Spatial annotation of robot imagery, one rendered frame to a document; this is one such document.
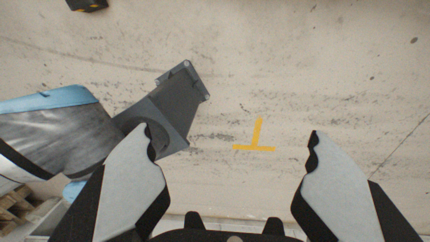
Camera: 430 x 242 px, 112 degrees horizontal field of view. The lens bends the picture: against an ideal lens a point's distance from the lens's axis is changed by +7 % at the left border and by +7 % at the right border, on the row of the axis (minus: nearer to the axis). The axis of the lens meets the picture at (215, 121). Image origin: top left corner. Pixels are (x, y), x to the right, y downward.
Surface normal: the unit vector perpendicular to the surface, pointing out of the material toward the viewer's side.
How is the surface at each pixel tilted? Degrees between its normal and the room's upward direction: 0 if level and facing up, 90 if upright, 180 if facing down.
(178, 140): 0
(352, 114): 0
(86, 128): 65
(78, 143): 52
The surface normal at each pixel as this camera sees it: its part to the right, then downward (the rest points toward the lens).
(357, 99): -0.06, 0.52
